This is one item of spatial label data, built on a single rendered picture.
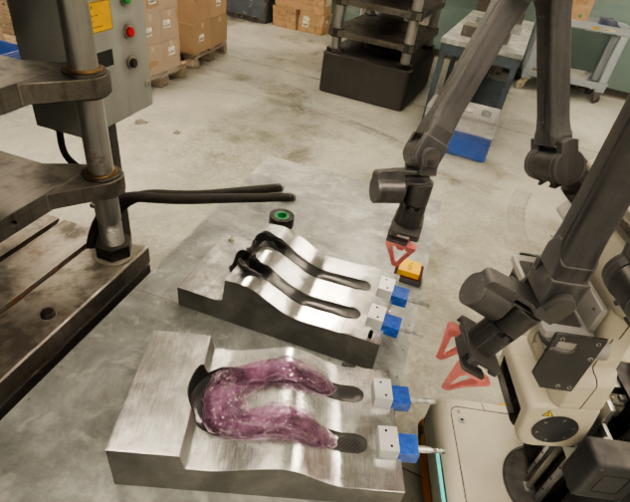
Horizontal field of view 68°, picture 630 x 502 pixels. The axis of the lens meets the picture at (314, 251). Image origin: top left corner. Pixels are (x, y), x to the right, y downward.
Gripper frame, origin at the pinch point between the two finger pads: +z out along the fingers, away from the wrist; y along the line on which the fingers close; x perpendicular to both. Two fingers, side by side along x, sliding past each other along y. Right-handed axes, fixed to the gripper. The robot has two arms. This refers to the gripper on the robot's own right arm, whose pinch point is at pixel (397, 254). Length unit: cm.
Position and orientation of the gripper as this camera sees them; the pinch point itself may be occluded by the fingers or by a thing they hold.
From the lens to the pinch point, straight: 110.7
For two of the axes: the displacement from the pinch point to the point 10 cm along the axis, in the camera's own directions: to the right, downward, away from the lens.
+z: -1.3, 7.9, 5.9
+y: -3.1, 5.4, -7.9
